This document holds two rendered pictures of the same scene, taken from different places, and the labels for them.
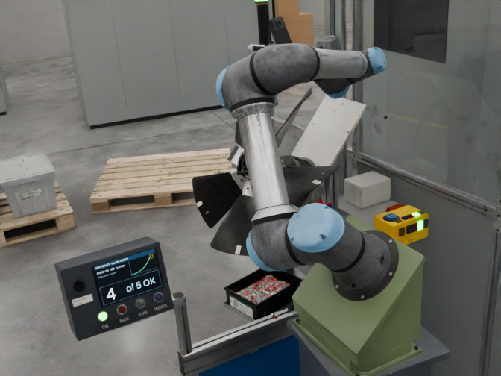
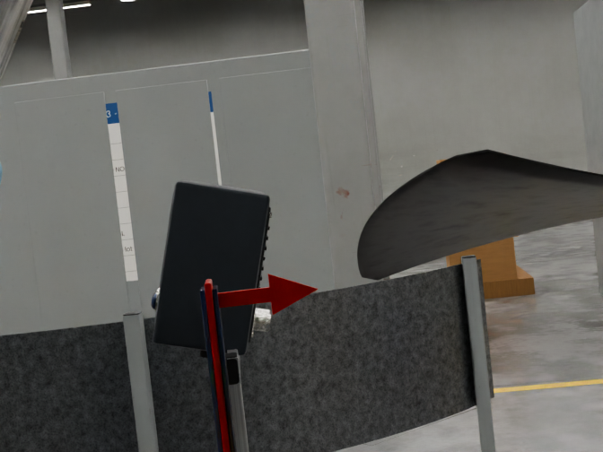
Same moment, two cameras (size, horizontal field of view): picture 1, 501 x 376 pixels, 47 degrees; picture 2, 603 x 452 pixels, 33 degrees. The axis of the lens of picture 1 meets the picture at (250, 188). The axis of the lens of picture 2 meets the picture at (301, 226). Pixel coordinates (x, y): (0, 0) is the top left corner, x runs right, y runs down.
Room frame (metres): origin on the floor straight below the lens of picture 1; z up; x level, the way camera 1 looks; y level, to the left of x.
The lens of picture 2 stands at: (1.94, -0.75, 1.25)
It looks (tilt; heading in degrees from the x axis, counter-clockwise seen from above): 3 degrees down; 113
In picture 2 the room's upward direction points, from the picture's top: 6 degrees counter-clockwise
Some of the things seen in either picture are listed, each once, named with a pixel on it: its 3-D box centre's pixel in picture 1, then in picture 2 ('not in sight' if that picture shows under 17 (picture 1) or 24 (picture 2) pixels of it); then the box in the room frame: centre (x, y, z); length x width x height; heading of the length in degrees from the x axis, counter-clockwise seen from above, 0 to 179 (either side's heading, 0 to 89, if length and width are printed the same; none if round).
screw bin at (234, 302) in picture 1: (263, 292); not in sight; (1.72, -0.02, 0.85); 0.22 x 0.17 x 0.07; 131
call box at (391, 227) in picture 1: (401, 227); not in sight; (1.78, -0.51, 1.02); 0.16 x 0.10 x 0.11; 117
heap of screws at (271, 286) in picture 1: (262, 294); not in sight; (1.72, -0.02, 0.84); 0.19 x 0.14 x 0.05; 131
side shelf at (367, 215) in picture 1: (370, 209); not in sight; (2.32, -0.52, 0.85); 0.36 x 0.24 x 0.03; 27
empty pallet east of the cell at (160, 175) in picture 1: (167, 178); not in sight; (4.94, 0.76, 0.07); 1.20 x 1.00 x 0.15; 92
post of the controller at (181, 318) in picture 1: (182, 324); (233, 442); (1.41, 0.23, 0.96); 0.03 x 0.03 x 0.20; 27
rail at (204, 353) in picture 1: (307, 314); not in sight; (1.60, -0.16, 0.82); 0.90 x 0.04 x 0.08; 117
